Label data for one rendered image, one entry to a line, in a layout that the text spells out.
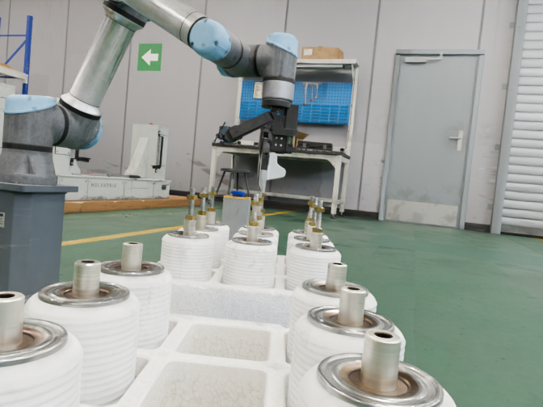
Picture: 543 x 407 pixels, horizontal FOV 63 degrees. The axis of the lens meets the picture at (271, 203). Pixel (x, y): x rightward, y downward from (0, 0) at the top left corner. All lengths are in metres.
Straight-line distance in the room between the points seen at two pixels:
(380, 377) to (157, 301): 0.30
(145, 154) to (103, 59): 3.26
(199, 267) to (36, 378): 0.54
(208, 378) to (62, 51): 7.82
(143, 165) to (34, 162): 3.31
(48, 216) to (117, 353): 0.90
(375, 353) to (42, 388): 0.19
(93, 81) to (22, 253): 0.49
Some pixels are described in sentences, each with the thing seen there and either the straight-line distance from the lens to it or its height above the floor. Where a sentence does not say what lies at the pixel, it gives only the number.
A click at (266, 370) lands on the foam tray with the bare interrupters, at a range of 0.47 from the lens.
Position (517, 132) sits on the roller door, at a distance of 5.85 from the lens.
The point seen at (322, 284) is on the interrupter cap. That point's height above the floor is 0.25.
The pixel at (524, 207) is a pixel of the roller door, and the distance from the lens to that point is 5.83.
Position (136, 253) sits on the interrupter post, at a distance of 0.53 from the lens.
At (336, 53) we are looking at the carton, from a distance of 5.70.
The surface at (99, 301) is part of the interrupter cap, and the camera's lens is 0.40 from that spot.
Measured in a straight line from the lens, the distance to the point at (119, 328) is 0.41.
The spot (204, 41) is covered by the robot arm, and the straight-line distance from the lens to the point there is 0.98.
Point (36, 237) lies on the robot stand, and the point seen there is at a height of 0.17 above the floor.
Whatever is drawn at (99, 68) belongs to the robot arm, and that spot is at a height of 0.63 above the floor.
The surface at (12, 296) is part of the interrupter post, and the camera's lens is 0.33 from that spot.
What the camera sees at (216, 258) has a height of 0.19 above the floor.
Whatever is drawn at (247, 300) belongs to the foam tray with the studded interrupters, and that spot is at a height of 0.16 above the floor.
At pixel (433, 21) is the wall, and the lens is 6.14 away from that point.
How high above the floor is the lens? 0.37
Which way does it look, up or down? 3 degrees down
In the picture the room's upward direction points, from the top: 5 degrees clockwise
